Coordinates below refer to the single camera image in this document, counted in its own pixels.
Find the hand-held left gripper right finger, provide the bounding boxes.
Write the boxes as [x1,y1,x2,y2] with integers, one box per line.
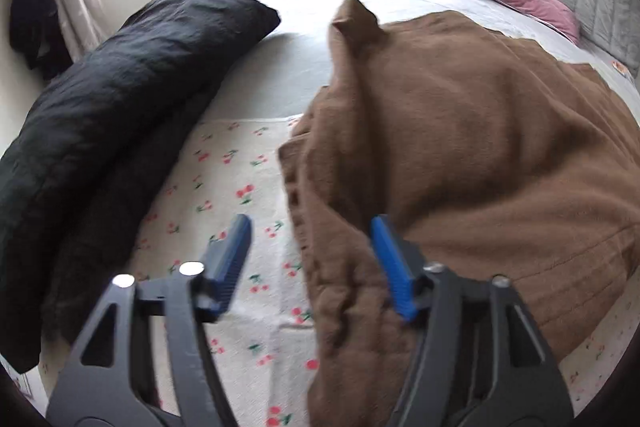
[369,214,574,427]

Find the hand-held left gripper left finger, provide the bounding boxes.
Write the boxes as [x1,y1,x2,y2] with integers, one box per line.
[47,213,254,427]

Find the brown jacket with fur collar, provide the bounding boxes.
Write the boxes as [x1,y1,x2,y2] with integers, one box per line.
[277,0,640,427]

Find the dark hanging clothes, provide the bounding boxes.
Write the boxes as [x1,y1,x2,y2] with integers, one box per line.
[9,0,75,82]

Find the cherry print blanket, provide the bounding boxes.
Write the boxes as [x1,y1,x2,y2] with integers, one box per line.
[37,116,613,427]

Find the black coat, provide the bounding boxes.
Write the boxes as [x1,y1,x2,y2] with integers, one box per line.
[0,0,282,374]

